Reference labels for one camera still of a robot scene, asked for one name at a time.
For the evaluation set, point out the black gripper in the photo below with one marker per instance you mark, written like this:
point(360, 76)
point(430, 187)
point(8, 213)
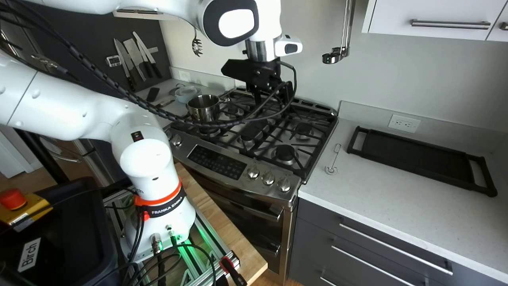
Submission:
point(263, 73)

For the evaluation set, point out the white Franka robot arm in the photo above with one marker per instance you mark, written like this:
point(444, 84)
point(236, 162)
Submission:
point(63, 111)

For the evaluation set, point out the wooden table top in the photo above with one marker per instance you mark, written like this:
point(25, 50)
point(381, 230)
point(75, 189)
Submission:
point(227, 227)

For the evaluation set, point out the small steel pot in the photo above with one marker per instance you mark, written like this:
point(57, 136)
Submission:
point(203, 108)

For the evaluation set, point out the steel stove knob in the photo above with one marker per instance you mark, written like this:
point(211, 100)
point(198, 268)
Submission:
point(270, 179)
point(254, 173)
point(286, 186)

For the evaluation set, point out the stainless steel gas stove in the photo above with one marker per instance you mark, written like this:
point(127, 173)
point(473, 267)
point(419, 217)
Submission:
point(222, 163)

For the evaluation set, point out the hanging metal slotted spoon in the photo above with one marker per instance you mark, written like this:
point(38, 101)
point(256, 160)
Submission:
point(197, 47)

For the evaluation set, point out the clear glass bowl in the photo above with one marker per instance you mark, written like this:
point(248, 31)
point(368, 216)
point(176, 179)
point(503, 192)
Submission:
point(184, 93)

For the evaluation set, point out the black phone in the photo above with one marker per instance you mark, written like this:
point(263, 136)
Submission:
point(152, 93)

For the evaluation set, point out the black rectangular griddle tray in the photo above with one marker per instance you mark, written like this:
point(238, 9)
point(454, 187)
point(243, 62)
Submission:
point(417, 155)

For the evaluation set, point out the dark grey drawer cabinet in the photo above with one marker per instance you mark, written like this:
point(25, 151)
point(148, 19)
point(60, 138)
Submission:
point(317, 248)

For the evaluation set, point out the magnetic knife strip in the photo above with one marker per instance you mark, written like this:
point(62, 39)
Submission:
point(111, 58)

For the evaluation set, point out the red and black plug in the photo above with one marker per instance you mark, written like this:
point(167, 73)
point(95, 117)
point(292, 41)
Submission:
point(232, 268)

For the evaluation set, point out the black stand leg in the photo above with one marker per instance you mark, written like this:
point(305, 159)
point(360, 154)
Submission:
point(36, 151)

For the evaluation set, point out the black box with white label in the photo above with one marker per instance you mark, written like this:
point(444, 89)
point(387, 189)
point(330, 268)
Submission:
point(68, 238)

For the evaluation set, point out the red emergency stop yellow box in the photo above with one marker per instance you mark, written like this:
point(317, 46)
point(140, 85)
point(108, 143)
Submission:
point(13, 200)

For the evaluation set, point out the white wall outlet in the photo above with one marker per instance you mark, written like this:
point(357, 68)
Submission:
point(405, 122)

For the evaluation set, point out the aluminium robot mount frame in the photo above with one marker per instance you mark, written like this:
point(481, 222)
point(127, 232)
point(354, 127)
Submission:
point(203, 248)

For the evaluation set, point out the large white wall cabinet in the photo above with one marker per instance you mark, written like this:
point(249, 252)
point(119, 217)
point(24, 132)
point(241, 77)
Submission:
point(438, 9)

